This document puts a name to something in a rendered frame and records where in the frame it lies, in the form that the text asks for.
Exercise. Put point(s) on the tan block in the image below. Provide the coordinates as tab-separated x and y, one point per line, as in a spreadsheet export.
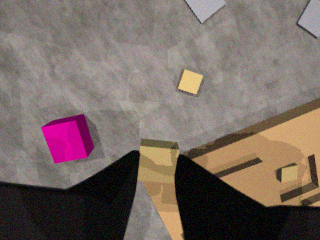
287	173
158	160
189	81

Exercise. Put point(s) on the magenta cube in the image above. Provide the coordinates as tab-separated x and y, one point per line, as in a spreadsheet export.
68	138

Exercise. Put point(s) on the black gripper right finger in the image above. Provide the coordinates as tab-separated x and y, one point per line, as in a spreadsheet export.
211	209

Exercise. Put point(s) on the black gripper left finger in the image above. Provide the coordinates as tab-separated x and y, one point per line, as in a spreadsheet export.
98	208

